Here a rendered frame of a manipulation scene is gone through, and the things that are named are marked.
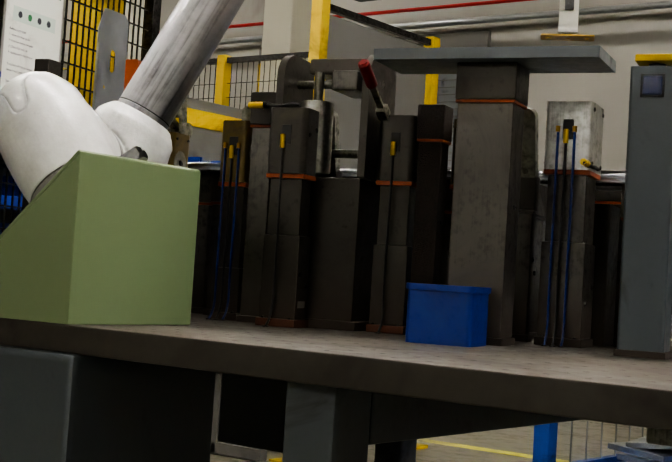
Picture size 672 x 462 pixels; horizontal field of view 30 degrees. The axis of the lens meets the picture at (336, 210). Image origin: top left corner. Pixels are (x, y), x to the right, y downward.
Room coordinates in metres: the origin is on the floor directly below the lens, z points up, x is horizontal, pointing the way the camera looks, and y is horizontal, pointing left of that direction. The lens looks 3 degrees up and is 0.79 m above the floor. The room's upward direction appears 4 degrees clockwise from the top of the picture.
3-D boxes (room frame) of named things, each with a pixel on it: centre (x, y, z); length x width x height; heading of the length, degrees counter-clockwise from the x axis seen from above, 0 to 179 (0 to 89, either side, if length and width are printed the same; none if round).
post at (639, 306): (1.91, -0.48, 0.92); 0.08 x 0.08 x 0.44; 67
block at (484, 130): (2.01, -0.24, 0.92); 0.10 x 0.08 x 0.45; 67
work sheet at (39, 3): (2.90, 0.74, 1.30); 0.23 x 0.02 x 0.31; 157
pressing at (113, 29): (2.71, 0.51, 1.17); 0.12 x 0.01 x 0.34; 157
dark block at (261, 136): (2.30, 0.13, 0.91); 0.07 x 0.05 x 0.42; 157
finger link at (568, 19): (1.96, -0.35, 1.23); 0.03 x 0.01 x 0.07; 80
